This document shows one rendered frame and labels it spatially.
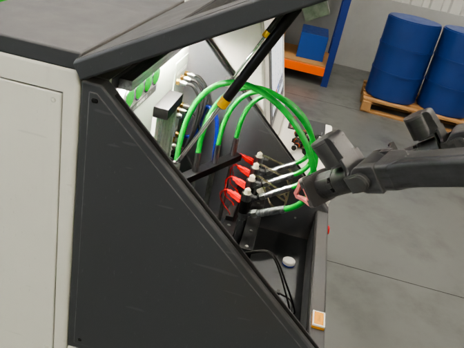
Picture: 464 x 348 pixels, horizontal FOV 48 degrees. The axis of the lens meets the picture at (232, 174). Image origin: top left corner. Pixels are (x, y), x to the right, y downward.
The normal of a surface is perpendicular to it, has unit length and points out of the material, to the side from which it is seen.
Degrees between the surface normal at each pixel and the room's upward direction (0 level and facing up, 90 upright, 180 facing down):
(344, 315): 0
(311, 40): 90
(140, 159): 90
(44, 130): 90
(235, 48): 90
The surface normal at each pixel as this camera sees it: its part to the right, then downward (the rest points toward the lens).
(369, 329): 0.18, -0.87
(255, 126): -0.18, 0.43
